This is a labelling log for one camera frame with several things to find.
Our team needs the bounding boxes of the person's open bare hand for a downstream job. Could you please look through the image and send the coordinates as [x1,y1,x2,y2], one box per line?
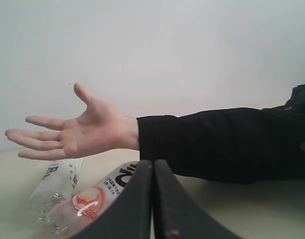
[5,83,139,160]

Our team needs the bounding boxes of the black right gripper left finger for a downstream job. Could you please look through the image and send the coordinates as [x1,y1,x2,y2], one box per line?
[72,160,153,239]

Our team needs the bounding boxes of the pink peach label bottle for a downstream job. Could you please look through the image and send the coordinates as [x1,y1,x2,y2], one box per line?
[45,161,138,238]

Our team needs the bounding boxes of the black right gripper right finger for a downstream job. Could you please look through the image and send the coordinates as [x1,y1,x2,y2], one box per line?
[153,160,239,239]

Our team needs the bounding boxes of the clear bottle blue label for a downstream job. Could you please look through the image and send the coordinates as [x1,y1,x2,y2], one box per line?
[28,157,85,224]

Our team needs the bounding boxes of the black sleeved forearm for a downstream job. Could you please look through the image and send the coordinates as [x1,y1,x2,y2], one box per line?
[138,84,305,184]

